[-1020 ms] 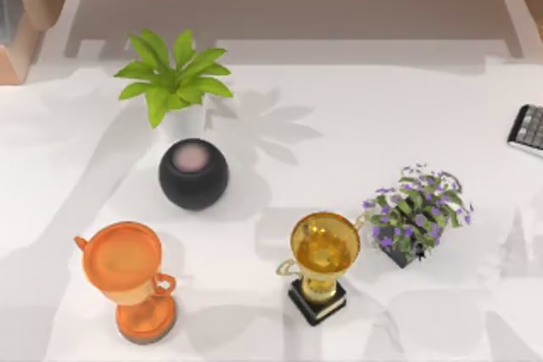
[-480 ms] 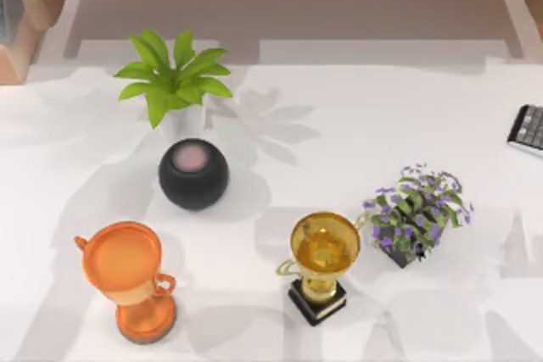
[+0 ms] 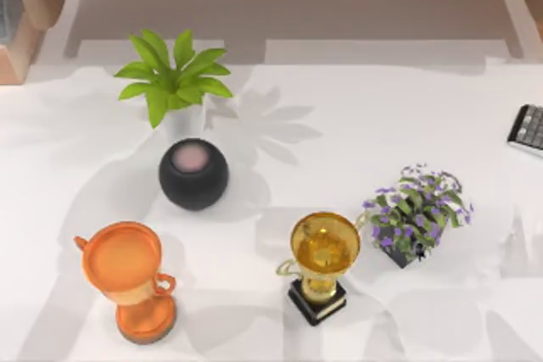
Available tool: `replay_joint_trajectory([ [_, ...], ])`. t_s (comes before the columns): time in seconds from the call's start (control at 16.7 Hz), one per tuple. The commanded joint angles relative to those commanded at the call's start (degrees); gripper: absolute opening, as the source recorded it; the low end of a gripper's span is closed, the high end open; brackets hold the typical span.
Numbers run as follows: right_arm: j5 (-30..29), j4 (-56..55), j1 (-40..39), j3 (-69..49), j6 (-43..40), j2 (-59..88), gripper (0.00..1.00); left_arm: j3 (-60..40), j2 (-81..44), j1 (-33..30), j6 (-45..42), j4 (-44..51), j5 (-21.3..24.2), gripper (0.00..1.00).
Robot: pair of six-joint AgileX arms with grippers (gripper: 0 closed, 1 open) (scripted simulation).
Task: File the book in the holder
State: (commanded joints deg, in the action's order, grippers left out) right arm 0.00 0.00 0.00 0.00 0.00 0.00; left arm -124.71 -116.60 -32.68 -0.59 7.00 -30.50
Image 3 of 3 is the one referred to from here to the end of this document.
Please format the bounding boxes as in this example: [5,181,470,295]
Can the purple flowers in black pot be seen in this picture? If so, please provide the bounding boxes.
[362,163,475,270]

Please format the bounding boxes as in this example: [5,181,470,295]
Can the black and grey calculator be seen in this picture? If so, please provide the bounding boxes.
[507,103,543,153]

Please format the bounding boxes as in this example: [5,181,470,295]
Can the orange trophy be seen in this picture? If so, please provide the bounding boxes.
[73,220,178,342]

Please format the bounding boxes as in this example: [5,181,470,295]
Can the black round speaker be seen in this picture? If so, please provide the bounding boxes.
[158,137,231,211]

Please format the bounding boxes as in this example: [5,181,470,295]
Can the green plant in white pot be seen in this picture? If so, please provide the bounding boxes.
[114,29,234,142]

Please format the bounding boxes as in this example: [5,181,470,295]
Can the gold trophy on black base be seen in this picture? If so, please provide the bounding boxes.
[276,211,368,327]

